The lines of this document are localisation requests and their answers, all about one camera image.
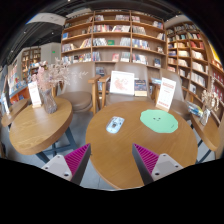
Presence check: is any curved wooden bookshelf unit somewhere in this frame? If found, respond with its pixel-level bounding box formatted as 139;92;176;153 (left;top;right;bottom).
164;21;224;114

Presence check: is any brown upholstered wooden armchair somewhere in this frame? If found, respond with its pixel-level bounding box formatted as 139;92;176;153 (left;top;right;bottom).
54;61;102;114
98;62;158;108
149;68;191;119

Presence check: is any white ceiling panel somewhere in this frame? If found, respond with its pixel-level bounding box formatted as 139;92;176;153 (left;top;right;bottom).
27;12;67;27

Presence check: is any glass vase with pink flowers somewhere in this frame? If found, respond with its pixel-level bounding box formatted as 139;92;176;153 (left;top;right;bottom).
31;57;89;115

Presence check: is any small white table sign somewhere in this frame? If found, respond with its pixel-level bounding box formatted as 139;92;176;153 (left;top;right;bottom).
27;80;43;109

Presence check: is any white sign on wooden base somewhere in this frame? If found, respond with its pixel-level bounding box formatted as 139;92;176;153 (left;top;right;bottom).
155;77;177;113

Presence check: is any stack of light blue books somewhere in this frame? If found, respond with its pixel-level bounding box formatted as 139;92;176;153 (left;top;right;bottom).
150;77;163;85

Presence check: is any stack of colourful books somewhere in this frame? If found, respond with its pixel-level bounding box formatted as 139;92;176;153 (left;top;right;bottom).
186;100;204;118

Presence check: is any distant wooden bookshelf unit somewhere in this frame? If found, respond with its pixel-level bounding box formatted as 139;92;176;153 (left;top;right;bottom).
20;46;43;81

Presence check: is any tall wooden bookshelf unit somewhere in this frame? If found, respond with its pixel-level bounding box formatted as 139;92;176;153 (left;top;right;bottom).
59;9;168;73

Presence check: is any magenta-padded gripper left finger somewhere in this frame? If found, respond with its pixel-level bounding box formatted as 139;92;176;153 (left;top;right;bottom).
41;143;92;186

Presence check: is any round wooden side table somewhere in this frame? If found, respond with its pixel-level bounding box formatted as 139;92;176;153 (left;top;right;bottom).
8;96;78;164
189;113;222;164
0;98;31;128

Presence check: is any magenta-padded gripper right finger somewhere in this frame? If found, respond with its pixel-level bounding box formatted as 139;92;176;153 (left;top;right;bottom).
131;143;184;186

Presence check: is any dark cover book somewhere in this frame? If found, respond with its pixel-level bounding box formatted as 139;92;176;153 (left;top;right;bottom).
134;79;148;98

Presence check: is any white framed pink picture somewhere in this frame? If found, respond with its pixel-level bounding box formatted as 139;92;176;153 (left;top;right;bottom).
109;70;136;97

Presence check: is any transparent light blue computer mouse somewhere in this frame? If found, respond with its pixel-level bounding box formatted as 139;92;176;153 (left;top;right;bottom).
105;115;126;134

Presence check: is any green smiley mouse pad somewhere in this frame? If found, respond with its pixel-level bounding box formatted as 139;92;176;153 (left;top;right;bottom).
139;109;180;134

